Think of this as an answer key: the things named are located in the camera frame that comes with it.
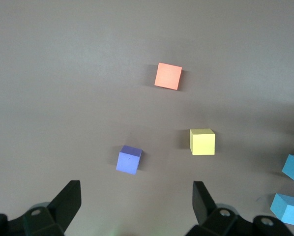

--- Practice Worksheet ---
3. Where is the purple foam cube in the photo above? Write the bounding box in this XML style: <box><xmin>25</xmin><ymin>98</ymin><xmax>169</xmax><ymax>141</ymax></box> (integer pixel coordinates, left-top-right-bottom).
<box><xmin>116</xmin><ymin>145</ymin><xmax>143</xmax><ymax>176</ymax></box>

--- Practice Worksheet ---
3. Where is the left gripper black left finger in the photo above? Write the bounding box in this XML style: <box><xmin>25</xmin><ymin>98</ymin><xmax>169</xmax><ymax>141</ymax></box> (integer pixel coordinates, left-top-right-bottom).
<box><xmin>8</xmin><ymin>180</ymin><xmax>82</xmax><ymax>236</ymax></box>

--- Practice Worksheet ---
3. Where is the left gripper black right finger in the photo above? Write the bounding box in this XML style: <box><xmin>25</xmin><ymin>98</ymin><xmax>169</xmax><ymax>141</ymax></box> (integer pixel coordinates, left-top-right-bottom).
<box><xmin>186</xmin><ymin>181</ymin><xmax>252</xmax><ymax>236</ymax></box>

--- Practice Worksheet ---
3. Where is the yellow foam cube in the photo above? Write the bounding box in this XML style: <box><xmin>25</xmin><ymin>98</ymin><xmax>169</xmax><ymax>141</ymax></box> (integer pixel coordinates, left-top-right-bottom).
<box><xmin>189</xmin><ymin>128</ymin><xmax>216</xmax><ymax>156</ymax></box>

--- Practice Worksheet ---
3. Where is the steel blue foam cube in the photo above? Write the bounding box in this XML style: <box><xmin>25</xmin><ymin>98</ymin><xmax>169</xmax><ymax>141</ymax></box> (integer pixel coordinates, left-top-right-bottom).
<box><xmin>269</xmin><ymin>193</ymin><xmax>294</xmax><ymax>227</ymax></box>

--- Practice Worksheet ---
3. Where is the orange foam cube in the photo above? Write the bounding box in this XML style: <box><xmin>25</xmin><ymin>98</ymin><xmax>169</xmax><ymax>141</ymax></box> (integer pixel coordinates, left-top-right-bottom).
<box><xmin>154</xmin><ymin>62</ymin><xmax>183</xmax><ymax>91</ymax></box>

